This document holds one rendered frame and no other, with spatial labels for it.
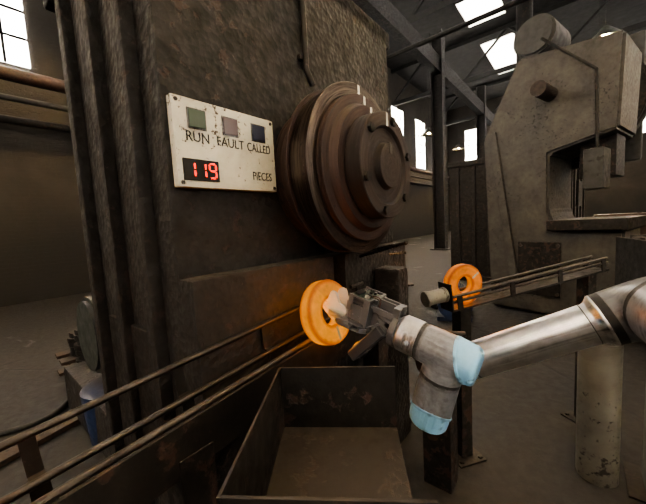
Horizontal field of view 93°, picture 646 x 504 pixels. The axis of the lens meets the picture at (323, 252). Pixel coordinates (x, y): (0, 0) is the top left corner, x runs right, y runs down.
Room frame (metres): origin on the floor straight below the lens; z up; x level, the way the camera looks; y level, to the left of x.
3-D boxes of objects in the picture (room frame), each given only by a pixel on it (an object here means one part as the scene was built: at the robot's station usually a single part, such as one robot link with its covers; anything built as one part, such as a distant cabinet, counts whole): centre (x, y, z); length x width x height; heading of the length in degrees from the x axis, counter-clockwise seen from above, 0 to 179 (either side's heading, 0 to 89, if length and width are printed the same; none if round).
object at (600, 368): (1.04, -0.95, 0.26); 0.12 x 0.12 x 0.52
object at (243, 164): (0.73, 0.20, 1.15); 0.26 x 0.02 x 0.18; 140
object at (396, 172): (0.86, -0.17, 1.11); 0.28 x 0.06 x 0.28; 140
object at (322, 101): (0.92, -0.10, 1.11); 0.47 x 0.06 x 0.47; 140
